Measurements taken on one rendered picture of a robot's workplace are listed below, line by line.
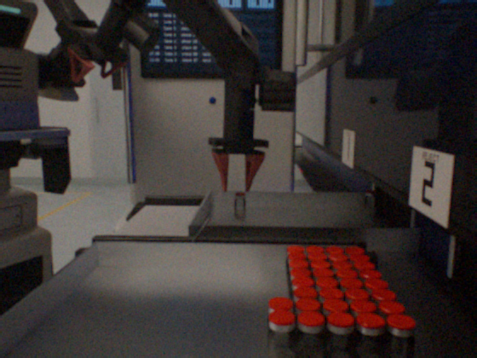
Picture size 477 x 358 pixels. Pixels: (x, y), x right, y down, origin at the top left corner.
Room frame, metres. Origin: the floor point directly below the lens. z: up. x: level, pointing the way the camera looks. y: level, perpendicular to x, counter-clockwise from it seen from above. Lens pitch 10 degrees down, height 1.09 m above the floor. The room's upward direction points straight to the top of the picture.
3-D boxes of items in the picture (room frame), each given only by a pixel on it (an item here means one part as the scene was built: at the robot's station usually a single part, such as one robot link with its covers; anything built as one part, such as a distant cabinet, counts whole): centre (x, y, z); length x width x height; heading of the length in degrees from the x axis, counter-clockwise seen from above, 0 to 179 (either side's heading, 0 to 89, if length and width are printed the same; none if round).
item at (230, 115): (0.76, 0.00, 1.05); 0.10 x 0.07 x 0.07; 104
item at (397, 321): (0.37, -0.13, 0.90); 0.18 x 0.02 x 0.05; 177
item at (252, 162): (0.76, -0.01, 0.98); 0.07 x 0.07 x 0.09; 14
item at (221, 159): (0.76, 0.01, 0.98); 0.07 x 0.07 x 0.09; 14
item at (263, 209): (0.71, -0.10, 0.90); 0.34 x 0.26 x 0.04; 87
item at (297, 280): (0.37, -0.06, 0.90); 0.18 x 0.02 x 0.05; 176
